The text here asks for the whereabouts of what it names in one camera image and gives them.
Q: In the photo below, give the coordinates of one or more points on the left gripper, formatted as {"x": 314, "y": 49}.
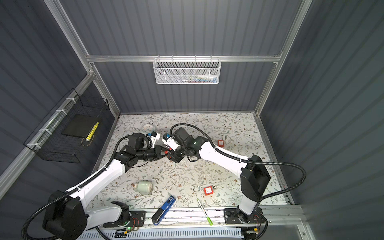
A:
{"x": 157, "y": 149}

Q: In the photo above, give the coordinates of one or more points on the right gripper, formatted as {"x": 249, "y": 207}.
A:
{"x": 174, "y": 157}

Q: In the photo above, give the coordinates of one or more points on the red padlock with keys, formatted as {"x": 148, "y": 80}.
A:
{"x": 207, "y": 190}

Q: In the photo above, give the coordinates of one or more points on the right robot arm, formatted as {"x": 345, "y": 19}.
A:
{"x": 186, "y": 140}

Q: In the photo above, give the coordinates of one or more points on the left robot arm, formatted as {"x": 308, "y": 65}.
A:
{"x": 65, "y": 215}

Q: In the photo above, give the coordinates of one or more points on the white round timer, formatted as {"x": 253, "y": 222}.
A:
{"x": 148, "y": 128}

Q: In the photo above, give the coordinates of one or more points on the pale green jar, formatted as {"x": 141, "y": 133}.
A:
{"x": 144, "y": 187}

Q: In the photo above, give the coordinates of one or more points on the blue black utility knife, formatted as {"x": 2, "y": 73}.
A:
{"x": 163, "y": 210}

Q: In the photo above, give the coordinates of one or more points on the yellow green tool in basket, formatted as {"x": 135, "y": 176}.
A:
{"x": 92, "y": 132}

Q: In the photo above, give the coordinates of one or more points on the black box in basket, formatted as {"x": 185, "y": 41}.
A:
{"x": 79, "y": 126}

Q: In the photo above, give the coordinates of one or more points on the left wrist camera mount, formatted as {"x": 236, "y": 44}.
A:
{"x": 153, "y": 136}

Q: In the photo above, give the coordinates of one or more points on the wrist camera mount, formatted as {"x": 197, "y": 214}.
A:
{"x": 170, "y": 142}
{"x": 153, "y": 136}

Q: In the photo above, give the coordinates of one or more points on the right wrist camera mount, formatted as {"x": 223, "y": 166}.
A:
{"x": 170, "y": 142}

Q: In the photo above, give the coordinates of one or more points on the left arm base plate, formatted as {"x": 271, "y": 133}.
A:
{"x": 136, "y": 220}

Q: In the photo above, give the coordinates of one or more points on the green handled screwdriver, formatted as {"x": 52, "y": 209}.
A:
{"x": 205, "y": 213}

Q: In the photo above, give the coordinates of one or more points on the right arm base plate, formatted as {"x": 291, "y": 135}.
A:
{"x": 235, "y": 216}

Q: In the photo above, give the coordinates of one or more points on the white wire basket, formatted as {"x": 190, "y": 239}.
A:
{"x": 187, "y": 73}

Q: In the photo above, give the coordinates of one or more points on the black wire basket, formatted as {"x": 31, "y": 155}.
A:
{"x": 49, "y": 144}

